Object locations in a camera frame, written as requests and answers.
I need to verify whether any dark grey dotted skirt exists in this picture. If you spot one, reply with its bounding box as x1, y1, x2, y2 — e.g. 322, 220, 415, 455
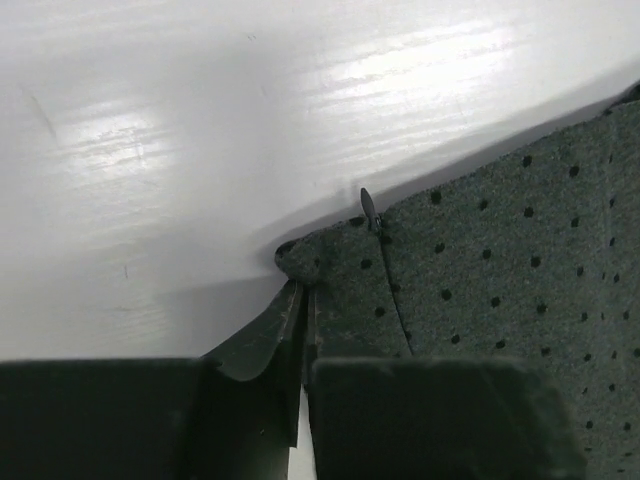
275, 90, 639, 479

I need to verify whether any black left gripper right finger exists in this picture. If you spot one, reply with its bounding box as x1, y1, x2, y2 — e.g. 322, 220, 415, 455
306, 287, 586, 479

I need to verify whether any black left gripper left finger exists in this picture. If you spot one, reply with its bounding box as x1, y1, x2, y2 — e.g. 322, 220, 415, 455
1, 281, 305, 479

